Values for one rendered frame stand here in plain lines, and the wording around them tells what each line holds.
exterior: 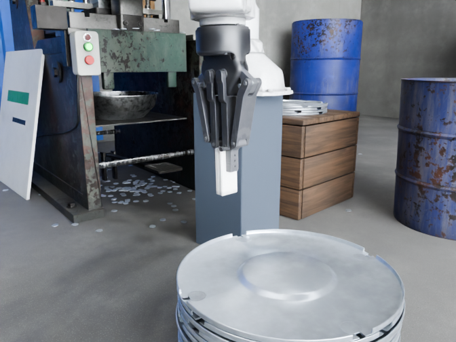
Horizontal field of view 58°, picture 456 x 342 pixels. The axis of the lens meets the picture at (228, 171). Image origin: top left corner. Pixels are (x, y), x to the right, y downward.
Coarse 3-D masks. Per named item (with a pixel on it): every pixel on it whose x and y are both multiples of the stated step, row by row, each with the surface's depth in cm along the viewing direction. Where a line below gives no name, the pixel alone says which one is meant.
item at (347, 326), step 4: (344, 324) 44; (348, 324) 44; (352, 324) 44; (356, 324) 44; (344, 328) 44; (348, 328) 44; (352, 328) 44; (356, 328) 44; (360, 328) 44; (348, 332) 43; (352, 332) 43; (356, 332) 43
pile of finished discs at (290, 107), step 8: (288, 104) 156; (296, 104) 156; (304, 104) 158; (312, 104) 159; (320, 104) 159; (288, 112) 148; (296, 112) 151; (304, 112) 148; (312, 112) 150; (320, 112) 157
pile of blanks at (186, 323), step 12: (180, 312) 54; (180, 324) 53; (192, 324) 49; (396, 324) 47; (180, 336) 52; (192, 336) 48; (204, 336) 46; (216, 336) 44; (384, 336) 45; (396, 336) 47
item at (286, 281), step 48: (288, 240) 66; (336, 240) 66; (192, 288) 52; (240, 288) 52; (288, 288) 51; (336, 288) 52; (384, 288) 52; (240, 336) 43; (288, 336) 43; (336, 336) 43
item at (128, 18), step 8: (112, 0) 154; (120, 0) 151; (128, 0) 153; (136, 0) 154; (112, 8) 156; (120, 8) 151; (128, 8) 153; (136, 8) 155; (120, 16) 152; (128, 16) 154; (136, 16) 156; (120, 24) 153; (128, 24) 154; (136, 24) 156
